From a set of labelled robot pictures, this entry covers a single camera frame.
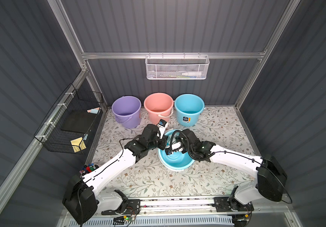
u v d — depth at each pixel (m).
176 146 0.71
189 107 1.10
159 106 1.13
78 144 0.60
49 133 0.62
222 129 1.06
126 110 1.08
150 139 0.60
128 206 0.72
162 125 0.68
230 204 0.66
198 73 0.87
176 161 0.92
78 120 0.73
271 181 0.42
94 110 0.83
